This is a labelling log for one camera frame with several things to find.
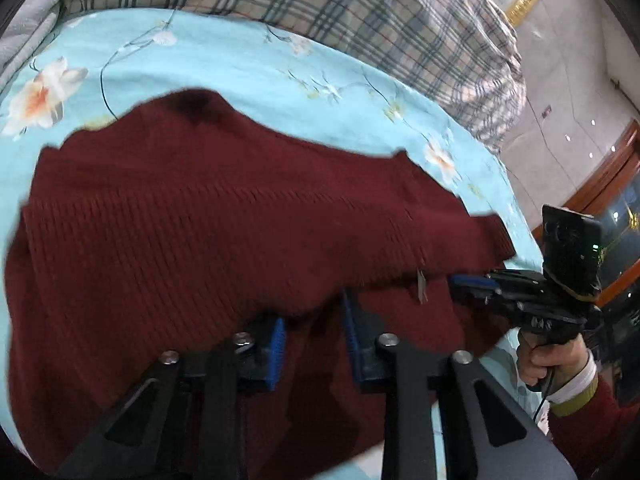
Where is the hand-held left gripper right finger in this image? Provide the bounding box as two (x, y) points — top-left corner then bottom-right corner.
(341, 290), (576, 480)

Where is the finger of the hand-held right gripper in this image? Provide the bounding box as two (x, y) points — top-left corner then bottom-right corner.
(447, 269), (508, 307)

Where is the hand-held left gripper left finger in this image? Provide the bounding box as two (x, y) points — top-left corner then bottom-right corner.
(52, 317), (287, 480)

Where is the maroon knit hooded sweater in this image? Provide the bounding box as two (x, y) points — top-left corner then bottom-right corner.
(5, 87), (518, 480)

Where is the person's right forearm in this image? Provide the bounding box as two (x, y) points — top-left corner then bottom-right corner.
(544, 349), (640, 480)

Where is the person's right hand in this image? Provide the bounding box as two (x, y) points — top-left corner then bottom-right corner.
(517, 331), (594, 392)

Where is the wooden glass cabinet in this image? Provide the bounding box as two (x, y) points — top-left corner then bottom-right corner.
(561, 119), (640, 307)

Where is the light blue floral bedsheet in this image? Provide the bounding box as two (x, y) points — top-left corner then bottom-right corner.
(0, 7), (546, 480)

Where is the plaid pillow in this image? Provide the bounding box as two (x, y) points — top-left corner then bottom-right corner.
(62, 0), (527, 153)

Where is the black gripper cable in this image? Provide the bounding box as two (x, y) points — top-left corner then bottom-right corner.
(531, 364), (557, 428)

